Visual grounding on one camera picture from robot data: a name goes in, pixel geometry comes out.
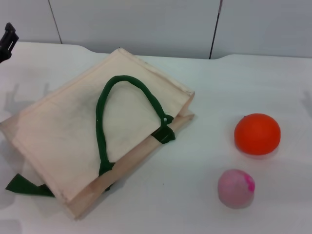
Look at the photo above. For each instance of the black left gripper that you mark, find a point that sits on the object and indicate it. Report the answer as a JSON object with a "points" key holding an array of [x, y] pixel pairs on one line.
{"points": [[4, 54]]}

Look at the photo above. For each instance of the pink round pastry ball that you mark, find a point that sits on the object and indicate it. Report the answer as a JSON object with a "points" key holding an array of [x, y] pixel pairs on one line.
{"points": [[235, 189]]}

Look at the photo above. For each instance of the orange round fruit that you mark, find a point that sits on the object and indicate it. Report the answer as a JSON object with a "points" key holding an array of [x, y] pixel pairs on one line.
{"points": [[257, 135]]}

